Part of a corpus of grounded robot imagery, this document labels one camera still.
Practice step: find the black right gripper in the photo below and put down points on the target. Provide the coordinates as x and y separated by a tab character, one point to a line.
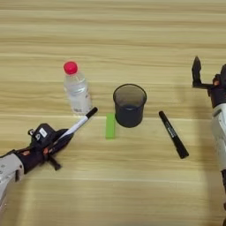
217	94

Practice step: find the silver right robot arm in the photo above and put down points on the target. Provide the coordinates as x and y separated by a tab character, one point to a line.
220	138

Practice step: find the clear water bottle red cap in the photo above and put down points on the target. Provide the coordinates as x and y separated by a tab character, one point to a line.
77	94

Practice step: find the green rectangular block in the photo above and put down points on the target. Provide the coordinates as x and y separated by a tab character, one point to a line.
110	126

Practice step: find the white marker with black cap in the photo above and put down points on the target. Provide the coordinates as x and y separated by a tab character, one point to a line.
82	121

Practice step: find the black mesh pen cup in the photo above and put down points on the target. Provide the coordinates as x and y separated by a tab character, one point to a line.
129	113

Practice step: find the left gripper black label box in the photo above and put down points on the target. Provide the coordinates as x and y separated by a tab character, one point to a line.
42	134

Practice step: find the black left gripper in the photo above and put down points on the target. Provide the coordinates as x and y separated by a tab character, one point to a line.
32	157

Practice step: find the black marker pen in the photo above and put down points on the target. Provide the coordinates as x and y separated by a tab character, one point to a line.
173	135

